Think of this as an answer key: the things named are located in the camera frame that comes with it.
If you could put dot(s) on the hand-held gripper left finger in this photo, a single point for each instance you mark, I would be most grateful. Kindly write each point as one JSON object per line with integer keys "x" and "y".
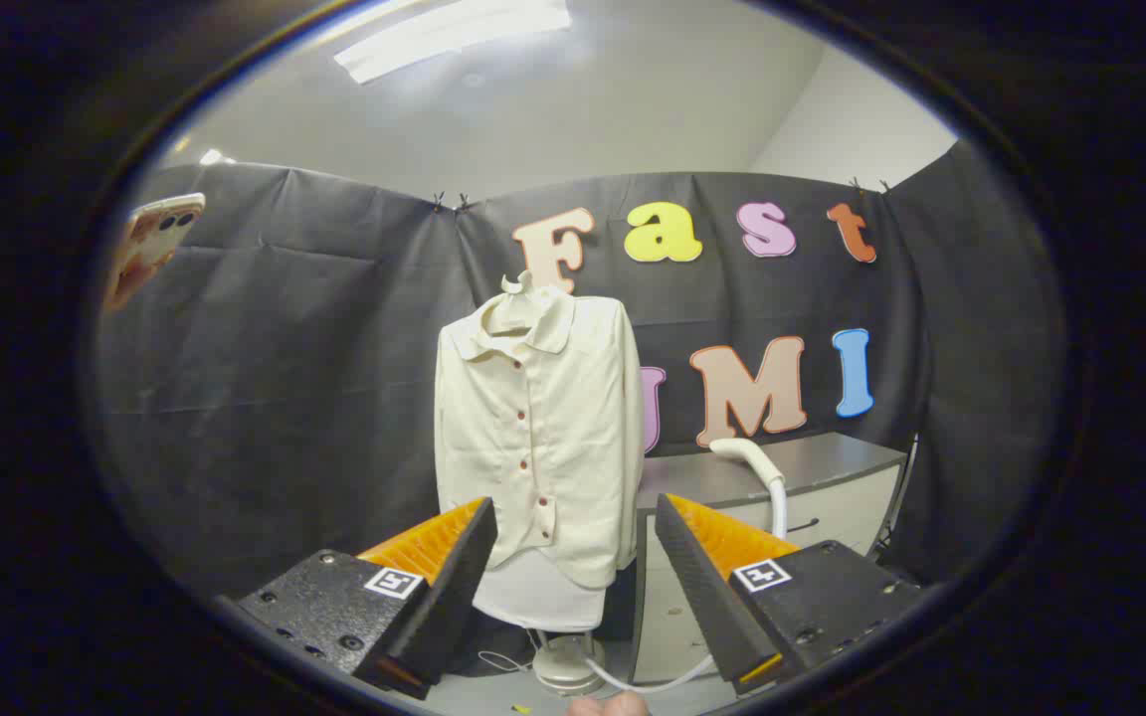
{"x": 454, "y": 597}

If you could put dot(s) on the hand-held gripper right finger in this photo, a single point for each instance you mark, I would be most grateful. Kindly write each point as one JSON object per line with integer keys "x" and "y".
{"x": 702, "y": 597}

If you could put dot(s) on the white garment steamer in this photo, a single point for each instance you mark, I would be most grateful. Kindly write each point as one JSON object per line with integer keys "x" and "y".
{"x": 747, "y": 452}

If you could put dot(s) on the cream button shirt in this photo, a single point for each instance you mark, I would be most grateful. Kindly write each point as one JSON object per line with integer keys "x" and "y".
{"x": 573, "y": 418}

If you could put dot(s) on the white clothes hanger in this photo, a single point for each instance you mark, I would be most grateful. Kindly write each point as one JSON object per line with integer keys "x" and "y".
{"x": 513, "y": 286}

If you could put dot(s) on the white mannequin stand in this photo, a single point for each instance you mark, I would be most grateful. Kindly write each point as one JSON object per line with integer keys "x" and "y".
{"x": 533, "y": 597}

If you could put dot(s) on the grey-topped white cabinet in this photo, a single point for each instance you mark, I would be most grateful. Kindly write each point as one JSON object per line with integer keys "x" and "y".
{"x": 832, "y": 497}

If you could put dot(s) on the smartphone with patterned case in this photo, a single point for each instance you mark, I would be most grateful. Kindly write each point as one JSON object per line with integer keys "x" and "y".
{"x": 150, "y": 244}

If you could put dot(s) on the ceiling light panel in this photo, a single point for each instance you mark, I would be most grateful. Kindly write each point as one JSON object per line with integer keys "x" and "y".
{"x": 454, "y": 35}

